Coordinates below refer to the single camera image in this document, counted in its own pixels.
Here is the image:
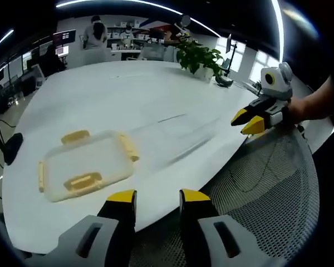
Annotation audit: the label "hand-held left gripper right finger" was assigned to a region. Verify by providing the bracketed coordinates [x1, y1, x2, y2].
[179, 188, 285, 267]

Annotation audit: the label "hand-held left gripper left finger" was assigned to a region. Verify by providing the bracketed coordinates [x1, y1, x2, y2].
[24, 189, 137, 267]

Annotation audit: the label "grey mesh office chair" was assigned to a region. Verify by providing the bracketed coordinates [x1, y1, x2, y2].
[127, 122, 321, 267]

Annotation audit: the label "green potted plant white pot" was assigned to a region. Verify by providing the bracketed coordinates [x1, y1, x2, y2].
[175, 38, 225, 83]

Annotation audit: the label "clear plastic container yellow latches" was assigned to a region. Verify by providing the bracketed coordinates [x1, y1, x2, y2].
[38, 128, 140, 203]

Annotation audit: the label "round desk lamp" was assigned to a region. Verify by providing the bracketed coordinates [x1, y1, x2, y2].
[174, 14, 191, 36]

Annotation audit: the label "black chair back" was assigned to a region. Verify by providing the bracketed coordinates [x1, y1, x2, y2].
[2, 132, 24, 165]

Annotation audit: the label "curved ceiling light strip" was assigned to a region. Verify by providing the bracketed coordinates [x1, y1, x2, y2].
[55, 0, 285, 63]

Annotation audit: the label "dark computer monitor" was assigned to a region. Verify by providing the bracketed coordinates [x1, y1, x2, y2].
[53, 29, 77, 46]

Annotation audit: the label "thin green cable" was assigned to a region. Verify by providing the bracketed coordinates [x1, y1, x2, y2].
[238, 149, 283, 193]

